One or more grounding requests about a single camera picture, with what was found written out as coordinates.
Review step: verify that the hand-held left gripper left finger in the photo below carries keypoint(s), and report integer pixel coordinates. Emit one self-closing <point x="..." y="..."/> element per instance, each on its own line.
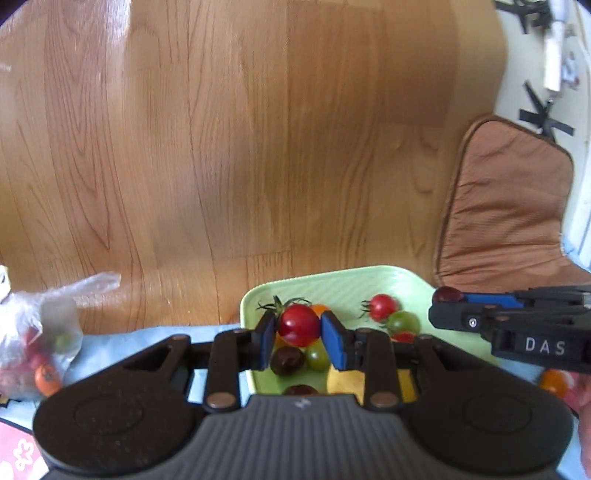
<point x="265" y="339"/>

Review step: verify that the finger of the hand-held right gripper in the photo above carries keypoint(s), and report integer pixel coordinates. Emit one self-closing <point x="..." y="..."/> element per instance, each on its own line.
<point x="489" y="299"/>
<point x="457" y="318"/>

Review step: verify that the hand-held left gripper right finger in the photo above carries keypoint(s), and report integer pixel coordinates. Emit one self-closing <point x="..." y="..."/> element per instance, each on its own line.
<point x="334" y="341"/>

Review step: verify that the large dark cherry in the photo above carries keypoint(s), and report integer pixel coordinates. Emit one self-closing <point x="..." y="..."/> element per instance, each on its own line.
<point x="286" y="361"/>

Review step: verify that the red tomato with stem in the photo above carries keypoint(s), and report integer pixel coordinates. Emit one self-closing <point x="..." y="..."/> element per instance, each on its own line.
<point x="383" y="307"/>
<point x="299" y="325"/>

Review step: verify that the green plastic basket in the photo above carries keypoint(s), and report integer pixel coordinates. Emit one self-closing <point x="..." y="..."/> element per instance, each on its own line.
<point x="332" y="284"/>

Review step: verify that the mandarin orange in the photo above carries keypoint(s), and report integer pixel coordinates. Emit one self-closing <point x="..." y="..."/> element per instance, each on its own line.
<point x="554" y="383"/>

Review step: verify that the small red tomato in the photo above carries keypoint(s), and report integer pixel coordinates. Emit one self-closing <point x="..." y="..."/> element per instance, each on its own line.
<point x="404" y="337"/>

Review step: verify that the dark tomato with stem left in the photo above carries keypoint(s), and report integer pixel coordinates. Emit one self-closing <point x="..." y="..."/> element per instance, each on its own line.
<point x="300" y="390"/>

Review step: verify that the brown seat cushion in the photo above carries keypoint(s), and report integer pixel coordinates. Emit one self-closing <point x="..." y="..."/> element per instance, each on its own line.
<point x="503" y="207"/>

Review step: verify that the cartoon pig printed blanket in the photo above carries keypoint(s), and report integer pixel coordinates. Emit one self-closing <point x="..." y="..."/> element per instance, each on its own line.
<point x="106" y="344"/>

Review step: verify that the wooden headboard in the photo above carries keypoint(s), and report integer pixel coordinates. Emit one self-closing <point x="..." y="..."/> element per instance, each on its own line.
<point x="231" y="138"/>

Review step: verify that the orange tomato in bag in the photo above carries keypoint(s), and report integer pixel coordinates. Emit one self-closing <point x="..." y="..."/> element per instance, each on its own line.
<point x="46" y="379"/>

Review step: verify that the clear plastic bag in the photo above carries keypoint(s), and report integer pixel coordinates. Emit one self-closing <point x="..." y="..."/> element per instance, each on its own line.
<point x="41" y="318"/>

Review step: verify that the white power adapter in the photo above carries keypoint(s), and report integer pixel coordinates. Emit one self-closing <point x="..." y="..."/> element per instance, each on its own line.
<point x="552" y="55"/>

